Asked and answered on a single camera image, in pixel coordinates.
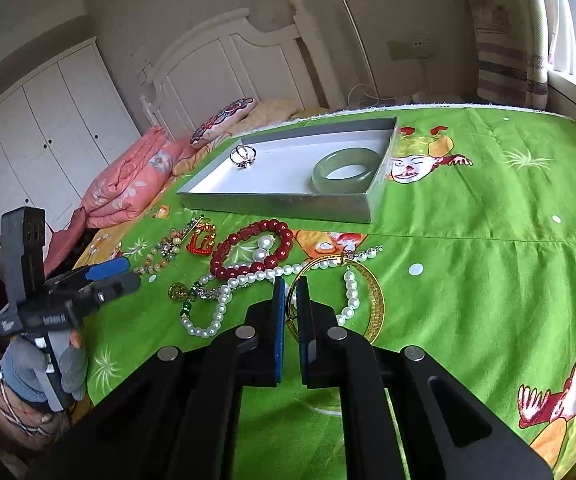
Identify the white charger cable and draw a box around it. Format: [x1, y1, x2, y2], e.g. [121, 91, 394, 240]
[344, 56, 429, 109]

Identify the pearl drop earring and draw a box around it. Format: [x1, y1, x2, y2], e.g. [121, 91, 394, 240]
[252, 247, 268, 262]
[257, 234, 275, 250]

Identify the dark red bead bracelet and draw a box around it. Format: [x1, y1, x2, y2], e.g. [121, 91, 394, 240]
[209, 218, 295, 282]

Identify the folded pink floral quilt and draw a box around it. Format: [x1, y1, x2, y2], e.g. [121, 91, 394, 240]
[44, 126, 197, 275]

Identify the striped cartoon curtain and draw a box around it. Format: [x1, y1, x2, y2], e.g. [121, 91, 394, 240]
[468, 0, 548, 110]

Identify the grey shallow cardboard tray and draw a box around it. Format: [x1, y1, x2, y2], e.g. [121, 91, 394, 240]
[177, 118, 397, 223]

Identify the red cord gold bracelet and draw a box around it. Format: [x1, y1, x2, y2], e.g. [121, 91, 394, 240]
[185, 220, 219, 257]

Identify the long white pearl necklace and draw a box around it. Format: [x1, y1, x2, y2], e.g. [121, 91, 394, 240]
[179, 244, 385, 339]

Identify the wall power socket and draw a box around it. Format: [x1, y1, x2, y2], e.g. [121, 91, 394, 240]
[387, 39, 436, 61]

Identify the pale green jade bangle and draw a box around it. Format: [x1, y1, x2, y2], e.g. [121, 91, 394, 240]
[311, 148, 381, 195]

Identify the green cartoon blanket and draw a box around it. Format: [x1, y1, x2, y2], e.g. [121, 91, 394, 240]
[85, 107, 576, 479]

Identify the yellow floral pillow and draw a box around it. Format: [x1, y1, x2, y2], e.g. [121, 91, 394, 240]
[172, 99, 297, 177]

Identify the green gem silver bracelet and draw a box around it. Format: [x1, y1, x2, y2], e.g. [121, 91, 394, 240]
[167, 282, 205, 319]

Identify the gold bangle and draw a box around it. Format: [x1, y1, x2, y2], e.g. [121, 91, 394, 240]
[286, 254, 387, 344]

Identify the patterned round cushion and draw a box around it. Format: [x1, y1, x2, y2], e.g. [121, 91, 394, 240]
[190, 98, 257, 150]

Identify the silver rhinestone brooch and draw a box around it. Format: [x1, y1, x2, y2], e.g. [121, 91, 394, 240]
[190, 282, 221, 301]

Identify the left gloved hand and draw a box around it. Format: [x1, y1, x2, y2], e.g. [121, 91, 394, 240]
[0, 328, 90, 404]

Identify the white wooden headboard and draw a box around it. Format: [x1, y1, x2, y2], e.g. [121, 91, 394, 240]
[140, 0, 346, 139]

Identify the gold hoop ring pair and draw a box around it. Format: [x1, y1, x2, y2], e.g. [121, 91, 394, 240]
[228, 143, 260, 170]

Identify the multicolour stone bead bracelet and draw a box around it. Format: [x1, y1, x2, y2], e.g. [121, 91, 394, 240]
[132, 213, 205, 283]

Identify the white wardrobe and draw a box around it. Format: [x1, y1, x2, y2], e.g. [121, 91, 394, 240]
[0, 39, 139, 233]

